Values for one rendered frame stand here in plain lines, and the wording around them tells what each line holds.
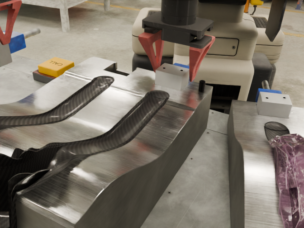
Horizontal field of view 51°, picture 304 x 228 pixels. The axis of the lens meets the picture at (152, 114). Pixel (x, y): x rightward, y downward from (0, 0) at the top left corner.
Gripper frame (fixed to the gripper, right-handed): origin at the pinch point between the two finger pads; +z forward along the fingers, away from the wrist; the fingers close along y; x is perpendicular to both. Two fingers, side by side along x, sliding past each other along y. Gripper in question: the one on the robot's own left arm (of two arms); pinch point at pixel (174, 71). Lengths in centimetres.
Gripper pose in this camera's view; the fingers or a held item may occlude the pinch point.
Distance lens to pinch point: 56.9
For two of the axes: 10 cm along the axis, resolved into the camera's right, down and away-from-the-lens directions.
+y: 8.8, 2.8, -3.8
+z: -0.3, 8.4, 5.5
